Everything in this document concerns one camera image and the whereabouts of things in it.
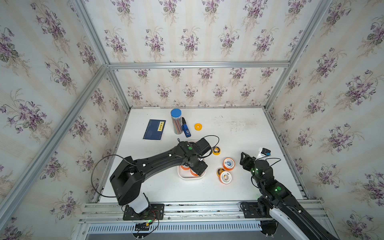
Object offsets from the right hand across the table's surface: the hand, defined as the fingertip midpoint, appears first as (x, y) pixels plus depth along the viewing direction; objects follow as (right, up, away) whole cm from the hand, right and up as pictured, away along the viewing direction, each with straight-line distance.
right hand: (248, 155), depth 82 cm
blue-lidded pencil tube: (-41, +23, +9) cm, 48 cm away
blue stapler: (-36, +14, +20) cm, 43 cm away
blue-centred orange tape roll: (-10, -6, +5) cm, 12 cm away
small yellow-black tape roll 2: (-15, -10, +4) cm, 19 cm away
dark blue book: (-58, +13, +24) cm, 64 cm away
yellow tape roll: (-27, +15, +26) cm, 40 cm away
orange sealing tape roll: (-12, -13, +2) cm, 18 cm away
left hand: (-27, -7, -2) cm, 28 cm away
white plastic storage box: (-35, -11, +2) cm, 37 cm away
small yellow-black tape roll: (-15, 0, +13) cm, 20 cm away
